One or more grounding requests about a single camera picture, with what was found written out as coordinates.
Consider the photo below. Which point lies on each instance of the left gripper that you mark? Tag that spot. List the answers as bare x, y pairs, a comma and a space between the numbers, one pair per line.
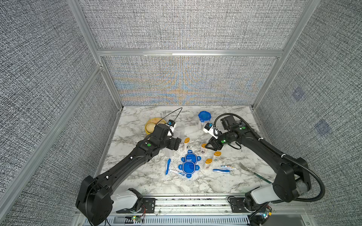
175, 143

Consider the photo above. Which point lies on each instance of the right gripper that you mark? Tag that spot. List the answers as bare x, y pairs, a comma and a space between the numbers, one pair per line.
213, 143

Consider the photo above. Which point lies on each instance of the orange cap bottle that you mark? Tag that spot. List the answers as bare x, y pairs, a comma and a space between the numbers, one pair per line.
203, 148
186, 144
216, 156
208, 163

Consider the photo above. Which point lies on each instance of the clear container back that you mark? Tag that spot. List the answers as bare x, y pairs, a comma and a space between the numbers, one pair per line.
202, 124

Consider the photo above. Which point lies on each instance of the clear container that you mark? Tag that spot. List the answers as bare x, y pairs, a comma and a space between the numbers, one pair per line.
168, 153
202, 124
179, 132

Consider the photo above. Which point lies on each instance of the blue toothbrush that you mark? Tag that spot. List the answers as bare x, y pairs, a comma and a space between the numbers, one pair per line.
222, 171
167, 166

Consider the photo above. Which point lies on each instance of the toothpaste tube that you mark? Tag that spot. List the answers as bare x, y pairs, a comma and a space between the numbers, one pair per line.
177, 172
227, 167

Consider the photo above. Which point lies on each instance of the blue lid back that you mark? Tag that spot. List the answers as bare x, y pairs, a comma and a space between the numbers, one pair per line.
204, 116

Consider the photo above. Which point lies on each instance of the blue lid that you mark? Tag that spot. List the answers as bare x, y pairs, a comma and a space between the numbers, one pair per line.
191, 157
188, 168
204, 116

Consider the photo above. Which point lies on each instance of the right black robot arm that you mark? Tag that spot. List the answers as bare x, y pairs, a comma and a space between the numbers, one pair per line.
294, 180

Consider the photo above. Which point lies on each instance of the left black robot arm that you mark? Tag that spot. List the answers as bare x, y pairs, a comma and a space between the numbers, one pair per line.
94, 197

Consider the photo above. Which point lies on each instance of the clear container front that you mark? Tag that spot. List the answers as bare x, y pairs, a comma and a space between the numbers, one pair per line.
168, 153

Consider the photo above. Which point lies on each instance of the orange cap bottle front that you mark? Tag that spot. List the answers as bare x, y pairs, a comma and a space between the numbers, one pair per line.
208, 163

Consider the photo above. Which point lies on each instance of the blue lid upper centre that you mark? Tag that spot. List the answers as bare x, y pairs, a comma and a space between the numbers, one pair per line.
191, 157

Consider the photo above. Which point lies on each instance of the blue lid lower centre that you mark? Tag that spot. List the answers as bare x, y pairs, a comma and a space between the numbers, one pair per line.
188, 168

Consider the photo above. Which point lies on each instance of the yellow bamboo steamer basket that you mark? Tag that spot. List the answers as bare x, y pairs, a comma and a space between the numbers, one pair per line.
151, 123

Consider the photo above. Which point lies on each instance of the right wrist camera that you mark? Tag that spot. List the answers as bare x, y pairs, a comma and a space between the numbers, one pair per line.
211, 129

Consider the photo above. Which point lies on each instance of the green handled fork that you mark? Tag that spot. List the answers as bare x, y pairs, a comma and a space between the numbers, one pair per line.
243, 167

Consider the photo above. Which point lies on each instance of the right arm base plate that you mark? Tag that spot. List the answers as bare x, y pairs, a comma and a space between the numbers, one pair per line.
237, 205

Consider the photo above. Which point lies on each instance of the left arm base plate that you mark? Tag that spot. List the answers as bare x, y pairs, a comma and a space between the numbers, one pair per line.
146, 206

